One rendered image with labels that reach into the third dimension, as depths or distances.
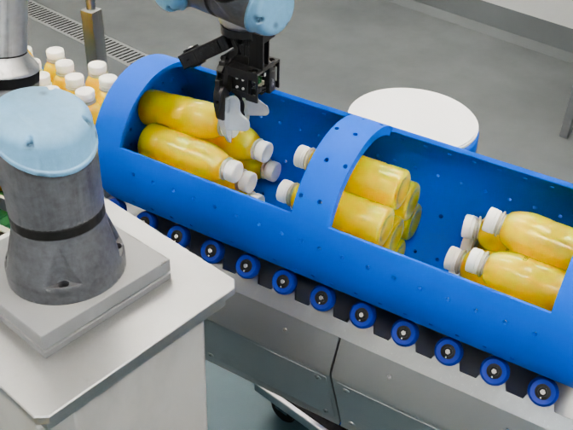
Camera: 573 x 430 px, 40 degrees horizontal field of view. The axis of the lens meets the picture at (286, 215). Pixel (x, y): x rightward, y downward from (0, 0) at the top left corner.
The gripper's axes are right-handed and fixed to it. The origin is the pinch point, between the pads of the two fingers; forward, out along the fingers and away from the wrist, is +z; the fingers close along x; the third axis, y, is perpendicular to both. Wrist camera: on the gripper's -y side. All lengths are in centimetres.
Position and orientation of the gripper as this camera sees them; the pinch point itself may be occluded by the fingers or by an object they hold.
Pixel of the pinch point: (233, 128)
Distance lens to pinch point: 140.2
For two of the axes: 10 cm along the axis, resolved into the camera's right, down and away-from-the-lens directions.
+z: -0.2, 8.1, 5.9
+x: 5.1, -5.0, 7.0
